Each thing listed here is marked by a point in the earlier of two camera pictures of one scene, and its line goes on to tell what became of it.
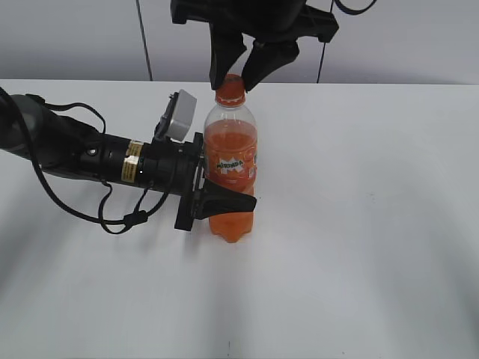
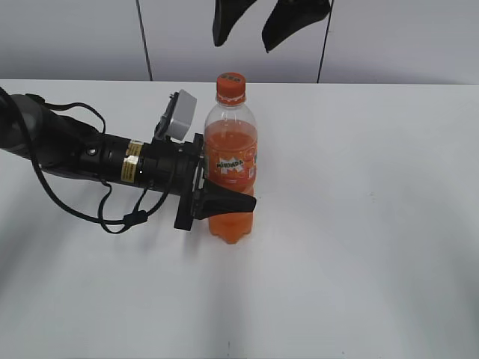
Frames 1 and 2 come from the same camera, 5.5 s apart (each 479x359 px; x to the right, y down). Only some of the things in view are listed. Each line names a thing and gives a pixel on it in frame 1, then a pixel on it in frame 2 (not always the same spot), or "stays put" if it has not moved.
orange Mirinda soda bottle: x=230 y=152 stays put
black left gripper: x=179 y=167 stays put
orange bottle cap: x=232 y=93 stays put
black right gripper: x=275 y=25 -> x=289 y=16
